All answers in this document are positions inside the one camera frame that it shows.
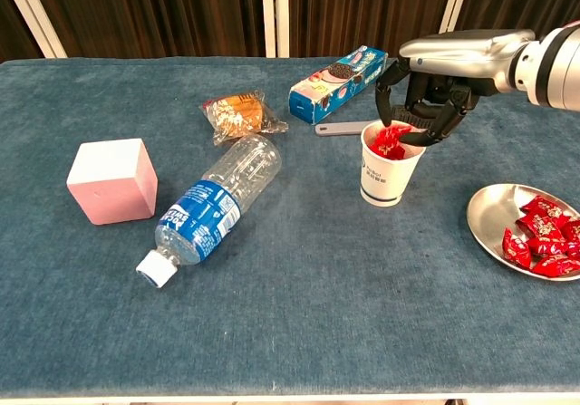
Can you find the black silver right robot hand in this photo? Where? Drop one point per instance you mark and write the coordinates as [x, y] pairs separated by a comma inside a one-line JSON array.
[[457, 54]]

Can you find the red candy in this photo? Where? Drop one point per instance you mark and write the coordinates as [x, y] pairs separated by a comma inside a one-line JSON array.
[[556, 265], [398, 152], [546, 245], [383, 138], [516, 248], [575, 252], [541, 206], [572, 230], [541, 226]]

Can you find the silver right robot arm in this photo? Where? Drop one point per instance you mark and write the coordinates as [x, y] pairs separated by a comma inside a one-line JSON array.
[[557, 70]]

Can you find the white paper cup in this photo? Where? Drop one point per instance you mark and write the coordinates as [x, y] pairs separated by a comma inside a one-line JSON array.
[[385, 183]]

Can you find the oval metal plate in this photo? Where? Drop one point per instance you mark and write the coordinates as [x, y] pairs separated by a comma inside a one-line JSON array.
[[491, 210]]

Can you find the blue cookie box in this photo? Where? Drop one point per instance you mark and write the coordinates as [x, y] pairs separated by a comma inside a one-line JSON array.
[[335, 88]]

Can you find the grey brush black bristles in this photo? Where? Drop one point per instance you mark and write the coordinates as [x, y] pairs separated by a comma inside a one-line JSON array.
[[335, 128]]

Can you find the wrapped bread bun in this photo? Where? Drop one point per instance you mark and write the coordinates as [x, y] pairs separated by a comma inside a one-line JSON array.
[[235, 115]]

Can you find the blue velvet table cloth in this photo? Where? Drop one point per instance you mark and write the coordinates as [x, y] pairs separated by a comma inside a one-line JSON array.
[[317, 287]]

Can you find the clear plastic bottle blue label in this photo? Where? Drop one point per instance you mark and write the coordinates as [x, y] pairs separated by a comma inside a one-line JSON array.
[[204, 215]]

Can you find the pink foam cube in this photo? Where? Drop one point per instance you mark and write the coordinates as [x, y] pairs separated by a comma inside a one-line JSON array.
[[113, 187]]

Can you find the white frame post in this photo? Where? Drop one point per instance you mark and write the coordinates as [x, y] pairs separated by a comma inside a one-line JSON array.
[[275, 13], [38, 15], [453, 6]]

